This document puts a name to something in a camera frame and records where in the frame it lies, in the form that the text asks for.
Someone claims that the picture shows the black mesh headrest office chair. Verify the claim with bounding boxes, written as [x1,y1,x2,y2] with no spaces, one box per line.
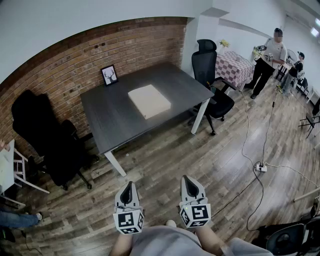
[187,39,237,136]

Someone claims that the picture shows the pink checkered tablecloth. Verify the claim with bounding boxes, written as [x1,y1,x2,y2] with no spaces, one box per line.
[214,51,255,87]

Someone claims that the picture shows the white cable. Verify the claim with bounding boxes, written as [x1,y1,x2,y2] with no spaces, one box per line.
[264,162,320,188]
[239,90,260,165]

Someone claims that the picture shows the person's grey shirt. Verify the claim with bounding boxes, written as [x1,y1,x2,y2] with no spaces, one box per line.
[129,224,275,256]

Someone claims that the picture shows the white wooden bar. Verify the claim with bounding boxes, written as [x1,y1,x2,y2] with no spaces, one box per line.
[293,186,320,202]

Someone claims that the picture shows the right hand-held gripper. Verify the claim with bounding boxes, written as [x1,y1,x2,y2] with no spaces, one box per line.
[176,175,212,229]

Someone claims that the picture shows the black high-back office chair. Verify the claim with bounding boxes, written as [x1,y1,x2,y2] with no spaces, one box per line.
[11,89,100,191]

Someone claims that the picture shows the white standing fan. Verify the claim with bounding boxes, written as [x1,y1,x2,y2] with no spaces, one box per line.
[286,49,298,64]

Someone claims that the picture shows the small black chair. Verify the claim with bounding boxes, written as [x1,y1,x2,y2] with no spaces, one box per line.
[274,63,288,81]
[296,77,310,98]

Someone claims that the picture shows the black framed deer picture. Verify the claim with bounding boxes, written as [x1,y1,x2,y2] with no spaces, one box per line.
[100,64,120,87]

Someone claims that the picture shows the yellow flowers in vase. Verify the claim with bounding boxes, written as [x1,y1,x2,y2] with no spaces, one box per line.
[219,39,231,56]

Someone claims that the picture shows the black bag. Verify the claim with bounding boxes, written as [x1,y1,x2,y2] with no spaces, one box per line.
[0,226,16,243]

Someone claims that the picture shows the white table leg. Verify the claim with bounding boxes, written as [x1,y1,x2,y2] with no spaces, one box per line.
[190,97,210,135]
[103,151,128,178]

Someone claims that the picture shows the beige rectangular board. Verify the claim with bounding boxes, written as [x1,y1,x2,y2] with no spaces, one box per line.
[127,84,173,120]

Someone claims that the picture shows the black metal stool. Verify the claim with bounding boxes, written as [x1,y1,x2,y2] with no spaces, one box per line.
[298,111,320,140]

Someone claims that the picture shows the white side table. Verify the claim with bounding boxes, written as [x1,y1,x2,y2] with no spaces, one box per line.
[0,139,16,195]

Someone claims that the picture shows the black cable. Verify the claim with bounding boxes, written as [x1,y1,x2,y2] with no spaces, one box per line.
[212,171,265,231]
[259,97,278,164]

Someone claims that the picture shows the white wooden chair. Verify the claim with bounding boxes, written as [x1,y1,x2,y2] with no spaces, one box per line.
[12,147,51,195]

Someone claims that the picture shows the person's left forearm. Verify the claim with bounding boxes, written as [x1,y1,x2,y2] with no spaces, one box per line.
[115,233,133,256]

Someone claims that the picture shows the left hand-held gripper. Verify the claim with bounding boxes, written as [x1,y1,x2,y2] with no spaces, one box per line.
[112,181,145,235]

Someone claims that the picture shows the person's right forearm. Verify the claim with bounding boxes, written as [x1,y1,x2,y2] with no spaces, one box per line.
[194,226,227,256]

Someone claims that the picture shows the white power strip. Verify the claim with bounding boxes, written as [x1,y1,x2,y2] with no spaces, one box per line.
[253,162,268,173]

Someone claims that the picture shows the grey floor fan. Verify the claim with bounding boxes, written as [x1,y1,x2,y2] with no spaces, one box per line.
[257,216,320,256]

